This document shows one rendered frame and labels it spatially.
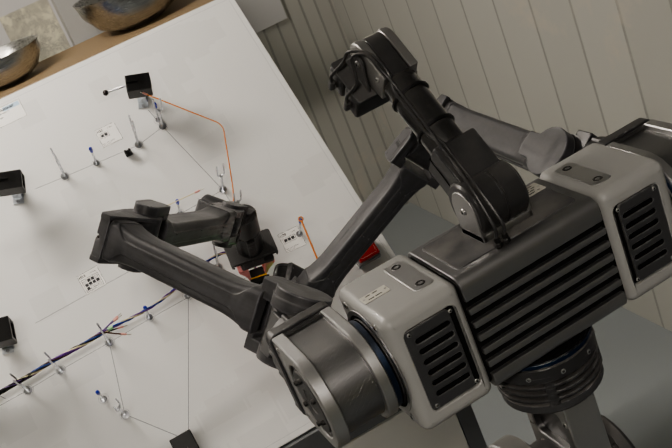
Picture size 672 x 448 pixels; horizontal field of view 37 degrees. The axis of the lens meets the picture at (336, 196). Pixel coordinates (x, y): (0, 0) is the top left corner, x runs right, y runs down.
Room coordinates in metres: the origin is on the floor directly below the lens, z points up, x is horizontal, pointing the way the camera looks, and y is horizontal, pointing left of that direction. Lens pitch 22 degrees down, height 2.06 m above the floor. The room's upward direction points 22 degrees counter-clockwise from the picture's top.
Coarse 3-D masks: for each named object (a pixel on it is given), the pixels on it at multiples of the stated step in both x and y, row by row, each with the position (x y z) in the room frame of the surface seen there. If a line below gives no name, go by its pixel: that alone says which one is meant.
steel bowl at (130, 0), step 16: (80, 0) 4.16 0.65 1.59; (96, 0) 4.22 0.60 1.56; (112, 0) 3.87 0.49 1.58; (128, 0) 3.87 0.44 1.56; (144, 0) 3.88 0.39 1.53; (160, 0) 3.94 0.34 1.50; (96, 16) 3.92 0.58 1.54; (112, 16) 3.89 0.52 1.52; (128, 16) 3.90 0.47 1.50; (144, 16) 3.92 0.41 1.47
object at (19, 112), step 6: (12, 102) 2.37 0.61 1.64; (18, 102) 2.37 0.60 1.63; (0, 108) 2.36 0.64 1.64; (6, 108) 2.36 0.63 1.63; (12, 108) 2.36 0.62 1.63; (18, 108) 2.36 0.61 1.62; (0, 114) 2.35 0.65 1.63; (6, 114) 2.35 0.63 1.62; (12, 114) 2.35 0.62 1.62; (18, 114) 2.35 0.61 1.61; (24, 114) 2.35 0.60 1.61; (0, 120) 2.34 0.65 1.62; (6, 120) 2.34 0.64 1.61; (12, 120) 2.34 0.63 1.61; (0, 126) 2.33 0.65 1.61
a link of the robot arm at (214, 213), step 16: (144, 208) 1.50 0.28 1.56; (160, 208) 1.52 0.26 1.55; (208, 208) 1.79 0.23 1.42; (224, 208) 1.81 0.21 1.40; (176, 224) 1.57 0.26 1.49; (192, 224) 1.63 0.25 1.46; (208, 224) 1.69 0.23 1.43; (224, 224) 1.76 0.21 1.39; (240, 224) 1.83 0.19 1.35; (176, 240) 1.57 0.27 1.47; (192, 240) 1.64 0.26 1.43; (208, 240) 1.71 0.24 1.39; (224, 240) 1.77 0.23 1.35
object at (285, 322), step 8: (320, 304) 1.08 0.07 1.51; (304, 312) 1.07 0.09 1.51; (312, 312) 1.07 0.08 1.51; (280, 320) 1.13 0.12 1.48; (288, 320) 1.07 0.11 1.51; (296, 320) 1.06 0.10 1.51; (304, 320) 1.06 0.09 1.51; (272, 328) 1.13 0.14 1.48; (280, 328) 1.06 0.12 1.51; (288, 328) 1.06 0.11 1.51; (272, 336) 1.05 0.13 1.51; (272, 344) 1.05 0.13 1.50; (272, 352) 1.06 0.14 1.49; (280, 360) 1.05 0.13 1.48; (280, 368) 1.05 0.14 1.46; (288, 384) 1.05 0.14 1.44; (296, 400) 1.05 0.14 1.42
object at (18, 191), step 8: (0, 176) 2.15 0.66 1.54; (8, 176) 2.15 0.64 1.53; (16, 176) 2.15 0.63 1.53; (24, 176) 2.19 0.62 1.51; (0, 184) 2.14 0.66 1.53; (8, 184) 2.14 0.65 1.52; (16, 184) 2.14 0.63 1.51; (24, 184) 2.17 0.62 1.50; (0, 192) 2.14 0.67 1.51; (8, 192) 2.15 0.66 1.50; (16, 192) 2.16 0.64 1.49; (24, 192) 2.16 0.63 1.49; (16, 200) 2.20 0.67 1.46
